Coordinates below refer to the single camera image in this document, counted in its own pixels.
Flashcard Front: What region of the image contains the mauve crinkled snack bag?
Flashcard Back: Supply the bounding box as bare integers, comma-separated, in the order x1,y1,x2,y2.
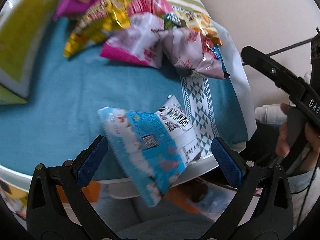
156,27,229,80

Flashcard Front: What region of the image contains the orange white snack bag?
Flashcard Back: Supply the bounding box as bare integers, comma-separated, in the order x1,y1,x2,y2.
174,9,222,46

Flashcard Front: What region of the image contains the blue white snack bag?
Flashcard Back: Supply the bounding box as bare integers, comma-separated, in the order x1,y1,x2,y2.
98,96,202,207

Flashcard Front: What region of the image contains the white pink snack bag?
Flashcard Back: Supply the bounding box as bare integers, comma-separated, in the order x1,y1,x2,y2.
100,12,164,69

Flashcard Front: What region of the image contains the pink striped snack bag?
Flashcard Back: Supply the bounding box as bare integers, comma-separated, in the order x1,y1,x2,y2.
127,0,173,16

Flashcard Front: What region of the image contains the gold pillow snack bag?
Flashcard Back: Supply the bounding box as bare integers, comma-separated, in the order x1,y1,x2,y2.
63,0,132,58

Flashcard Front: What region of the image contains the small dark green packet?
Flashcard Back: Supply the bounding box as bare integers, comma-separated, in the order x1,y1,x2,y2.
161,12,183,29

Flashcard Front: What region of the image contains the person right hand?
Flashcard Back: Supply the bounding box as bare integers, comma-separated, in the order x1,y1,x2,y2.
274,103,320,173

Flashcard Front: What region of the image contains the black floor lamp stand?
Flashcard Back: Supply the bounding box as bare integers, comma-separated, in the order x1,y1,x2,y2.
241,27,320,67

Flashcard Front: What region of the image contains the blue patterned tablecloth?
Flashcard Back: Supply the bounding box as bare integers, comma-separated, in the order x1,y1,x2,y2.
1,20,256,175

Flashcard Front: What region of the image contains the green cardboard box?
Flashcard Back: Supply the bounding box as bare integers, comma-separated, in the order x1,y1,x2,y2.
1,0,60,105

